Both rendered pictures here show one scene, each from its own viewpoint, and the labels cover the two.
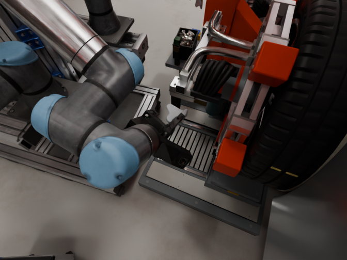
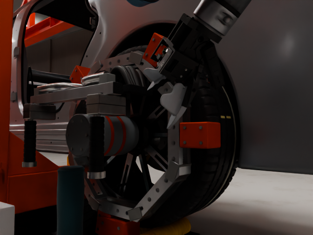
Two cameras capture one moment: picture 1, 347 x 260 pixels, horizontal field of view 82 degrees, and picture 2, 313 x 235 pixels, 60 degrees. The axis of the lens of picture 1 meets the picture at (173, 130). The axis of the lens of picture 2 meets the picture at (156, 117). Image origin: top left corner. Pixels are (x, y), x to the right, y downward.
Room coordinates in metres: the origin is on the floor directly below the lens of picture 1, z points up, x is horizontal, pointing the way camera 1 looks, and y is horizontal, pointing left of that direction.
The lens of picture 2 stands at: (0.14, 0.58, 0.85)
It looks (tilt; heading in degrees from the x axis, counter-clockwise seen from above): 3 degrees up; 287
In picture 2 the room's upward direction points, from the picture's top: straight up
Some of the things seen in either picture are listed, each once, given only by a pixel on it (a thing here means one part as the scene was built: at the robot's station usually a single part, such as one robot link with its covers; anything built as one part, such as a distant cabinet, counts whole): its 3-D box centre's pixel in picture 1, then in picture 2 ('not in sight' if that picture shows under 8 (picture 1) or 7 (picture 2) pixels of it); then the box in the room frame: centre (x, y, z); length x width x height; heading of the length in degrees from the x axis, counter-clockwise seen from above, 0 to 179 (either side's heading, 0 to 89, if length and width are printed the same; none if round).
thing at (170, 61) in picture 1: (186, 49); not in sight; (1.29, -0.10, 0.44); 0.43 x 0.17 x 0.03; 157
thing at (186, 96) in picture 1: (184, 88); (106, 105); (0.46, -0.04, 0.93); 0.09 x 0.05 x 0.05; 67
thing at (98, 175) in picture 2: (175, 104); (96, 145); (0.47, -0.01, 0.83); 0.04 x 0.04 x 0.16
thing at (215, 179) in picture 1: (248, 156); not in sight; (0.47, -0.45, 0.32); 0.40 x 0.30 x 0.28; 157
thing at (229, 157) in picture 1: (229, 157); (200, 134); (0.24, -0.17, 0.85); 0.09 x 0.08 x 0.07; 157
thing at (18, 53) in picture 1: (18, 66); not in sight; (0.50, 0.50, 0.98); 0.13 x 0.12 x 0.14; 151
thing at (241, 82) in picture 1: (230, 82); (104, 134); (0.56, -0.23, 0.85); 0.21 x 0.14 x 0.14; 67
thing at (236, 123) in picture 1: (248, 87); (120, 134); (0.53, -0.29, 0.85); 0.54 x 0.07 x 0.54; 157
